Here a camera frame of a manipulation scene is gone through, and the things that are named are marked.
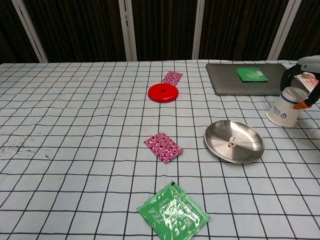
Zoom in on large green tea packet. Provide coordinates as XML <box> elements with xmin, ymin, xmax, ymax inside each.
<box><xmin>136</xmin><ymin>181</ymin><xmax>211</xmax><ymax>240</ymax></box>

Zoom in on grey closed laptop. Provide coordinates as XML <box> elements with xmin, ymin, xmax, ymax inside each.
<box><xmin>205</xmin><ymin>62</ymin><xmax>288</xmax><ymax>96</ymax></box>

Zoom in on white postcard with red picture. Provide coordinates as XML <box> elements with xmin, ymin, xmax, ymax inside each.
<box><xmin>296</xmin><ymin>72</ymin><xmax>320</xmax><ymax>92</ymax></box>

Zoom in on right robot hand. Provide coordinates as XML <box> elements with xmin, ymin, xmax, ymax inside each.
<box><xmin>279</xmin><ymin>55</ymin><xmax>320</xmax><ymax>110</ymax></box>

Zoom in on white metal frame bar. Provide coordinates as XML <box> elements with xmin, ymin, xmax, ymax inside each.
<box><xmin>191</xmin><ymin>0</ymin><xmax>206</xmax><ymax>60</ymax></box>
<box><xmin>11</xmin><ymin>0</ymin><xmax>49</xmax><ymax>63</ymax></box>
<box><xmin>267</xmin><ymin>0</ymin><xmax>297</xmax><ymax>61</ymax></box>
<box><xmin>118</xmin><ymin>0</ymin><xmax>138</xmax><ymax>62</ymax></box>

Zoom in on red round plastic disc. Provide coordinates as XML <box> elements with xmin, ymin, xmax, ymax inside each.
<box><xmin>147</xmin><ymin>83</ymin><xmax>180</xmax><ymax>104</ymax></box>

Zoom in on pink patterned packet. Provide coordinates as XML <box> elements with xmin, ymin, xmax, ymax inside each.
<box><xmin>161</xmin><ymin>70</ymin><xmax>184</xmax><ymax>86</ymax></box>
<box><xmin>143</xmin><ymin>131</ymin><xmax>184</xmax><ymax>164</ymax></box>

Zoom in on light blue checked tablecloth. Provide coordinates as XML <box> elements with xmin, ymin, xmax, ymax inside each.
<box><xmin>0</xmin><ymin>59</ymin><xmax>320</xmax><ymax>240</ymax></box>

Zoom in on small green tea packet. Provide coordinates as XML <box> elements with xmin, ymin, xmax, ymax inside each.
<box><xmin>234</xmin><ymin>66</ymin><xmax>270</xmax><ymax>83</ymax></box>

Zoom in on round steel plate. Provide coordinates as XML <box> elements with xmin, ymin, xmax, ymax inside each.
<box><xmin>203</xmin><ymin>119</ymin><xmax>265</xmax><ymax>165</ymax></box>

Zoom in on white paper cup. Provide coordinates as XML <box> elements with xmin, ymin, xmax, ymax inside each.
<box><xmin>265</xmin><ymin>86</ymin><xmax>308</xmax><ymax>128</ymax></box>

